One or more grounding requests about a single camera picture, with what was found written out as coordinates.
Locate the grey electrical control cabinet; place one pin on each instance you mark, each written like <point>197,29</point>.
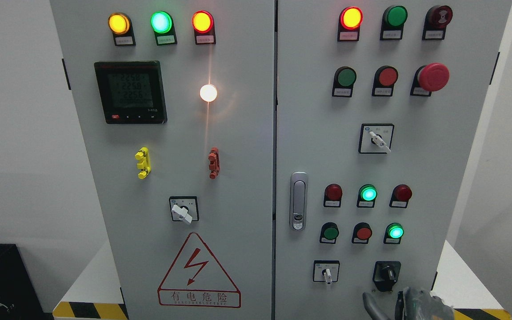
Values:
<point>273,65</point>

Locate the red terminal connector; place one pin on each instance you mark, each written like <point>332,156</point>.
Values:
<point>214,163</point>

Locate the white glowing indicator lamp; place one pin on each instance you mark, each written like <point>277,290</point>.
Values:
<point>208,93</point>

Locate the dark red indicator light left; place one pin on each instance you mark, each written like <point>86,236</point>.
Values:
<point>332,196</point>

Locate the dark red indicator light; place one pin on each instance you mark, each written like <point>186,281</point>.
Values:
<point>401,195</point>
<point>332,196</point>

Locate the small green push button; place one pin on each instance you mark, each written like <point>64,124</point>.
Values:
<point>329,233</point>

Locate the yellow terminal connector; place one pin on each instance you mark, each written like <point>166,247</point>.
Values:
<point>143,162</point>

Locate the lit green indicator light middle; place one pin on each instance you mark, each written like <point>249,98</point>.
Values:
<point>367,196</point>

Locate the lit green indicator light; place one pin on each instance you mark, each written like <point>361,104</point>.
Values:
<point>393,234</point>
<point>367,196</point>

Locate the dark green push button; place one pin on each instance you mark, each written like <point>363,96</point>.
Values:
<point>344,79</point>

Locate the small red push button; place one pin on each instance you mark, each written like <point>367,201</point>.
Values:
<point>361,233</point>

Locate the red electric hazard warning sticker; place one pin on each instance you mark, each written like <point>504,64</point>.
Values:
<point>196,278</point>

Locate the black digital power meter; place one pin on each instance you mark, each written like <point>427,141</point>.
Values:
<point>131,92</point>

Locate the red-orange indicator light top left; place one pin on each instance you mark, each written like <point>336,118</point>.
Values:
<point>204,28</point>

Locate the dark red indicator light right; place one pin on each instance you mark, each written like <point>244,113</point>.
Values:
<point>401,195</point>

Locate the lit green indicator light lower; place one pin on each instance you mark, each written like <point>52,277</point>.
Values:
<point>393,234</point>

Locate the green indicator light top left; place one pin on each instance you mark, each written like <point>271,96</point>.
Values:
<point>163,27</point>

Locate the red-orange indicator light right door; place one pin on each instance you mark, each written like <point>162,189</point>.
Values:
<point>350,20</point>

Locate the yellow indicator light top left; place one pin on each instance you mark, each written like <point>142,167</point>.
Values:
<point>122,30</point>

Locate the red emergency stop mushroom button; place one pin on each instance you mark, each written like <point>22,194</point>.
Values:
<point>429,78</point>

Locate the green push button top right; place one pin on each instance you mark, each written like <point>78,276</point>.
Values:
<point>393,20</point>

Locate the white platform with hazard stripes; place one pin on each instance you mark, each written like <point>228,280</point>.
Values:
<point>96,294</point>

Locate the black box lower left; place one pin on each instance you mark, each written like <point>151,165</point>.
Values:
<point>18,299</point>

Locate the silver cabinet door handle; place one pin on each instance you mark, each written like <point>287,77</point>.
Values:
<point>298,199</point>

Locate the white handle rotary switch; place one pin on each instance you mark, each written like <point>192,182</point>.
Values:
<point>184,208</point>

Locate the small white lever selector switch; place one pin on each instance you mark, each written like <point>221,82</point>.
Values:
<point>326,271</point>

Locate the black knob selector switch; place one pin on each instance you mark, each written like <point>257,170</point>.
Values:
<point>386,275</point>

